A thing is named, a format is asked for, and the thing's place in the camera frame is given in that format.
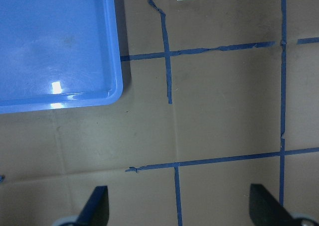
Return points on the blue plastic tray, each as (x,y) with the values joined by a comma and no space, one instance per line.
(58,54)

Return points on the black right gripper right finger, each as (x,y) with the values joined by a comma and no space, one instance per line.
(265,210)

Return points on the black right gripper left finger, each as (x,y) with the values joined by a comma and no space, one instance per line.
(96,210)

